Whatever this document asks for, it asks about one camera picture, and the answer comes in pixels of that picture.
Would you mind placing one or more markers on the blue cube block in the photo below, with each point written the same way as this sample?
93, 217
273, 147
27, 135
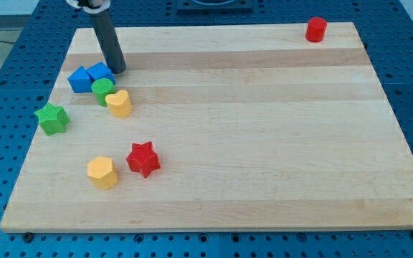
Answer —
99, 71

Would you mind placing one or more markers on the red cylinder block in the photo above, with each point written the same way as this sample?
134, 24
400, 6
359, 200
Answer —
316, 29

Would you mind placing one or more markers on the red star block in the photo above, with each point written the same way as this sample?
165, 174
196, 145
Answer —
143, 159

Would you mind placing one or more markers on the yellow heart block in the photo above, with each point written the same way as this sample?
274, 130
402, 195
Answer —
119, 104

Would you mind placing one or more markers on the green cylinder block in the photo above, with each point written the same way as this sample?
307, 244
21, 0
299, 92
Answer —
101, 88

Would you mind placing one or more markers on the yellow hexagon block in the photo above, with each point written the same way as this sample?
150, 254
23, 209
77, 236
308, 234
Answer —
102, 172

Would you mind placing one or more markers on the green star block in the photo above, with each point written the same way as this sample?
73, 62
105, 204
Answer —
52, 119

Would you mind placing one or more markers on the light wooden board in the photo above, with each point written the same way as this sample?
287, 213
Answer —
256, 129

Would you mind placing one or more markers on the blue pentagon block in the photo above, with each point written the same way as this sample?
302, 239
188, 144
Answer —
80, 81

